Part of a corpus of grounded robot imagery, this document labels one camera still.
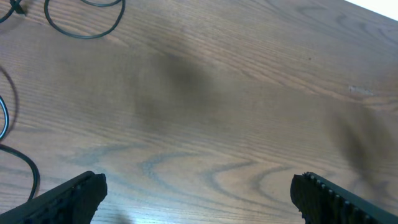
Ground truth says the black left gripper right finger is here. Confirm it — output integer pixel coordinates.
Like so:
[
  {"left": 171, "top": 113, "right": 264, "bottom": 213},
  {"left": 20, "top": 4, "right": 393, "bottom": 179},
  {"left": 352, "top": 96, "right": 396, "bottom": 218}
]
[{"left": 290, "top": 172, "right": 397, "bottom": 224}]

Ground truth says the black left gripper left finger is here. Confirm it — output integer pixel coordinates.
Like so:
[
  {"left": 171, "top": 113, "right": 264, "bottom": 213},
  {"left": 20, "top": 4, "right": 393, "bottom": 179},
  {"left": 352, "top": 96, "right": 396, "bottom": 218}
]
[{"left": 1, "top": 171, "right": 108, "bottom": 224}]

